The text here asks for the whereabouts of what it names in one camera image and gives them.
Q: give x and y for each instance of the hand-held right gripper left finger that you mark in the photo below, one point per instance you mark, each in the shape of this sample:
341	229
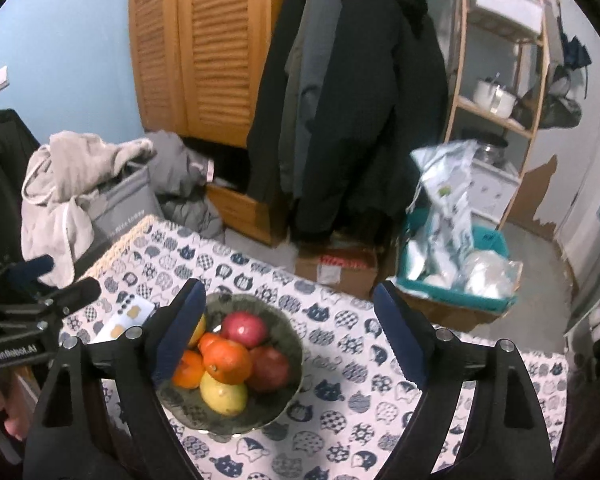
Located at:
177	332

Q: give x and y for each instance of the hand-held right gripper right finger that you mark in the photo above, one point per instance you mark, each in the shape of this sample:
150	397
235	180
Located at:
402	335

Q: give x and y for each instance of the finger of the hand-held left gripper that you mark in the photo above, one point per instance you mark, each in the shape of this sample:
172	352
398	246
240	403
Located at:
75	292
30	267

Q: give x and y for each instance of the small mandarin orange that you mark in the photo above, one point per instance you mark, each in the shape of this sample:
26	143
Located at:
207	342

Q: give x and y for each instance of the large orange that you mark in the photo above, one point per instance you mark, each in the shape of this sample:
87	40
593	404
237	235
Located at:
187	372

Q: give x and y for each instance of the medium orange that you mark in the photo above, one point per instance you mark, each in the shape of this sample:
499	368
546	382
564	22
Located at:
227	360

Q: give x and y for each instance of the bright red apple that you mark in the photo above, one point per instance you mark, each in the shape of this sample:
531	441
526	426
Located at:
243	329

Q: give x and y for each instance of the dark red apple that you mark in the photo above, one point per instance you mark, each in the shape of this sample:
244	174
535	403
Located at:
270	370

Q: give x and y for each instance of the scalloped glass bowl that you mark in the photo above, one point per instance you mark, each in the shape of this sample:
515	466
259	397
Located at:
280	320

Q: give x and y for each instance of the cat-print tablecloth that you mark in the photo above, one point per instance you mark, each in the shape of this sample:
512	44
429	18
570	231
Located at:
355	320

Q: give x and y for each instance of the white card with yellow chips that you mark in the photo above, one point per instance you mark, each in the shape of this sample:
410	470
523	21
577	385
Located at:
130	315

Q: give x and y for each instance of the plain cardboard box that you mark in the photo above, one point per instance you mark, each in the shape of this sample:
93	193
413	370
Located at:
455	315

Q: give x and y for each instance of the beige hoodie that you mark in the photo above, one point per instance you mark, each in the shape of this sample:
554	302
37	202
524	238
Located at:
55	210

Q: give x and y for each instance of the black bag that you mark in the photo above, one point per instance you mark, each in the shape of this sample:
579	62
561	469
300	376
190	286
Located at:
0	185

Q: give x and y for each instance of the cardboard box red label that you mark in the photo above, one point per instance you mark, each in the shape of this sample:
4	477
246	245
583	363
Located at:
340	265

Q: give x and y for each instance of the grey fabric bag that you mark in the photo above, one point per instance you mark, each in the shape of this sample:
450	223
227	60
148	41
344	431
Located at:
125	205

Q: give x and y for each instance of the clear plastic bag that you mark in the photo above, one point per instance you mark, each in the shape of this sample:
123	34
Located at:
490	272

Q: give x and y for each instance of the teal plastic basket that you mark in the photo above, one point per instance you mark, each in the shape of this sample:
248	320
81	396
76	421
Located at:
490	240

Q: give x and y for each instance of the white rice bag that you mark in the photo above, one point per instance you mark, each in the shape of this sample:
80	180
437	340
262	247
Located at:
450	210

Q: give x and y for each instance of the dark grey jacket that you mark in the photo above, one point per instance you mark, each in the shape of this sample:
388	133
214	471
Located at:
180	180

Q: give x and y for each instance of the white patterned cabinet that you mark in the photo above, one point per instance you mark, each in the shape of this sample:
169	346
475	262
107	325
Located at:
490	190

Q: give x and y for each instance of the steel pot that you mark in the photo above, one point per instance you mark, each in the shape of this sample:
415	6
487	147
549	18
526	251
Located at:
490	152

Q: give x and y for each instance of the black hanging jacket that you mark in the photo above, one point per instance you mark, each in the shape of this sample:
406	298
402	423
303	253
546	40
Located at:
370	110

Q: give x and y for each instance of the wooden shelf rack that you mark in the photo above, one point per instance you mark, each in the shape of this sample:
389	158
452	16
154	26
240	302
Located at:
467	105

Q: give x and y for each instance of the pale blue door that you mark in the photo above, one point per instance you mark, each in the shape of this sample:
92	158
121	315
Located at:
580	170

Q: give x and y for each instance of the white enamel pot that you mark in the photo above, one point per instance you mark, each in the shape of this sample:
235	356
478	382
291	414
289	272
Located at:
495	97

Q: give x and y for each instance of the wooden louvered wardrobe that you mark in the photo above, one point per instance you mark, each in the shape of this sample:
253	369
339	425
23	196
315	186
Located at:
215	50

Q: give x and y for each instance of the grey hanging jacket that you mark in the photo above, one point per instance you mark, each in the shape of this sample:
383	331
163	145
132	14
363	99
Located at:
315	60

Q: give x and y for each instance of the dark blue umbrella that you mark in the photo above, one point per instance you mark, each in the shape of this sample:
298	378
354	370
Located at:
577	52

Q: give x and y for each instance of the white storage box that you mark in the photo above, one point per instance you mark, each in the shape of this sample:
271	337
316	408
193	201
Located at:
505	2

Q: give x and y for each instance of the white wall switch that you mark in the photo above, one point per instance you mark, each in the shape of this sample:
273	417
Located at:
0	79

